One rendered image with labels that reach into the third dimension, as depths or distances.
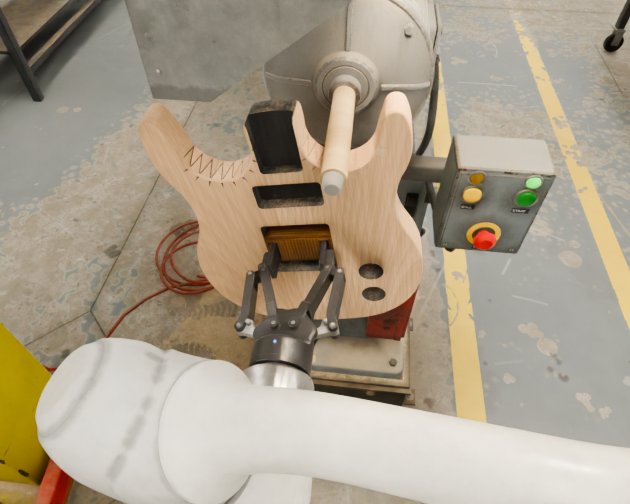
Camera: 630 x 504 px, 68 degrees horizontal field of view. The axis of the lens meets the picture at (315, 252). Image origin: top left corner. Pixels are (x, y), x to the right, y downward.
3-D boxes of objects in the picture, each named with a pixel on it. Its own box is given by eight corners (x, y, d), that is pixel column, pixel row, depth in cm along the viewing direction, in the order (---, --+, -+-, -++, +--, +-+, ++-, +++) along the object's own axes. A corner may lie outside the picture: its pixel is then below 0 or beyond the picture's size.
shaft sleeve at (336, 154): (351, 108, 67) (330, 102, 67) (358, 89, 65) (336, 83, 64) (342, 192, 55) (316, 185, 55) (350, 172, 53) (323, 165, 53)
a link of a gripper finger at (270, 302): (287, 340, 61) (276, 344, 61) (271, 279, 68) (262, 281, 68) (280, 324, 58) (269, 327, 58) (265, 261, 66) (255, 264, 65)
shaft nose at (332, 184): (340, 189, 55) (320, 184, 55) (346, 174, 53) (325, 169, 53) (339, 200, 54) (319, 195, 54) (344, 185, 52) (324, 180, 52)
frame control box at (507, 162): (401, 187, 111) (420, 88, 91) (492, 194, 110) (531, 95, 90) (402, 267, 95) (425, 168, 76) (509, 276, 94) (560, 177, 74)
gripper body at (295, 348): (252, 390, 59) (265, 328, 65) (318, 392, 57) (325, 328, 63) (235, 361, 53) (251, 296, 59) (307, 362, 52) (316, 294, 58)
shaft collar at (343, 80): (355, 106, 69) (326, 98, 69) (365, 78, 66) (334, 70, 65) (355, 114, 68) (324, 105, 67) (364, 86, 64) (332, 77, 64)
